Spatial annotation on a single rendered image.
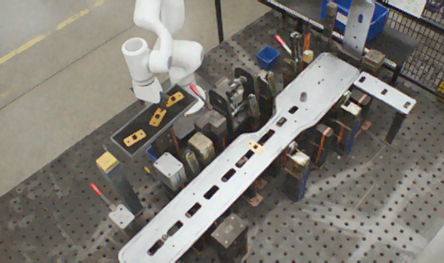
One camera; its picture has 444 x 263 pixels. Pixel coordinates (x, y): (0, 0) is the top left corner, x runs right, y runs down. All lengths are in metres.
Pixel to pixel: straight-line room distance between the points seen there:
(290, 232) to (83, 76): 2.38
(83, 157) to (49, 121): 1.25
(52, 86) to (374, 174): 2.69
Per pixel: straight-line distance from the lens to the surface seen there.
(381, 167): 2.13
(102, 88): 3.50
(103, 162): 1.63
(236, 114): 1.89
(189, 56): 1.82
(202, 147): 1.67
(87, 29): 4.11
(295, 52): 1.93
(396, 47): 2.19
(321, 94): 1.94
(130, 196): 1.86
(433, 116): 2.41
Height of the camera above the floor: 2.48
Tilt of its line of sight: 55 degrees down
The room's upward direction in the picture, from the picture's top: 6 degrees counter-clockwise
